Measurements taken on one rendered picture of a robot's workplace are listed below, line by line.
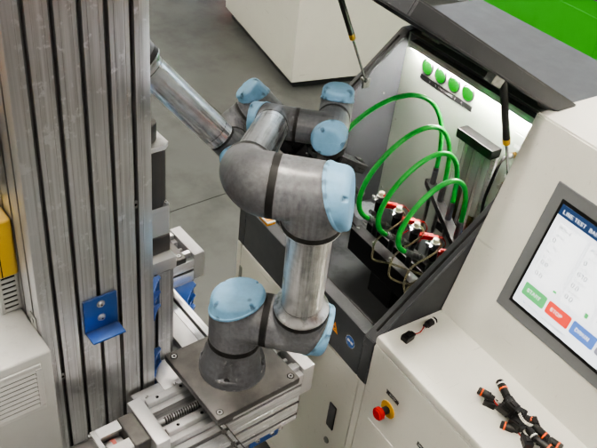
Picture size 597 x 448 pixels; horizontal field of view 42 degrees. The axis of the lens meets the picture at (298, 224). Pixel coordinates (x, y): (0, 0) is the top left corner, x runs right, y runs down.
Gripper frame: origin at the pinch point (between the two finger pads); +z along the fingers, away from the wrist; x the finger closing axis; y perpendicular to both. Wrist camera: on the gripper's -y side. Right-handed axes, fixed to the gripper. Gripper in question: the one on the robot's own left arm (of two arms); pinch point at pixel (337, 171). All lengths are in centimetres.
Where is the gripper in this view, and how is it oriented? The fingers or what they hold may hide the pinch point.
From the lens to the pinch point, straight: 214.4
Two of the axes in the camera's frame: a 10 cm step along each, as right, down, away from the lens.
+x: 2.5, 4.1, -8.8
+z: 6.3, 6.2, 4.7
